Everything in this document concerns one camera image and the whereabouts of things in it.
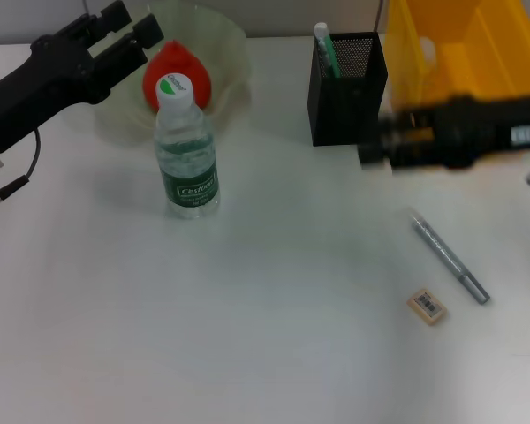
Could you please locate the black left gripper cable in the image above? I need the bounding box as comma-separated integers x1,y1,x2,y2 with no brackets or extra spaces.
0,127,43,222

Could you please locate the grey pen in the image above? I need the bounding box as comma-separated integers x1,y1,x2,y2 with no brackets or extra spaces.
409,211,491,305

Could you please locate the black mesh pen holder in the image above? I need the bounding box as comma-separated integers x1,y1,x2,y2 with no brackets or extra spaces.
307,32,389,147

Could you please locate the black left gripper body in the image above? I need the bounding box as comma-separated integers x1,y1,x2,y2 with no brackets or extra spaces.
0,24,147,155

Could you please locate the clear green-label water bottle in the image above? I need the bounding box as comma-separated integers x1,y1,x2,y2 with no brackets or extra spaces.
153,73,221,220

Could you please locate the orange fruit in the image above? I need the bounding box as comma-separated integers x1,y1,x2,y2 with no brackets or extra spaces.
141,38,213,111

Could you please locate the yellow plastic bin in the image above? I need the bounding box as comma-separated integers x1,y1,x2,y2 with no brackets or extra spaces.
383,0,530,116

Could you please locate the translucent green fruit plate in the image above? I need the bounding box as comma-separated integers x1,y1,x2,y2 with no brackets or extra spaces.
90,0,254,145

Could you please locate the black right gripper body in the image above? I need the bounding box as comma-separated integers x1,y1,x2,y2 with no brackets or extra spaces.
432,95,530,169

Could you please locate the green pen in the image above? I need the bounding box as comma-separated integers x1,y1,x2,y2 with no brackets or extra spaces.
313,22,342,80

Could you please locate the white paper ball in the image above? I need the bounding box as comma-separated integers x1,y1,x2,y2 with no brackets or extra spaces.
418,37,437,67

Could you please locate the beige eraser with barcode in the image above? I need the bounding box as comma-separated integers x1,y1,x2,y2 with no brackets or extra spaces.
405,287,448,327

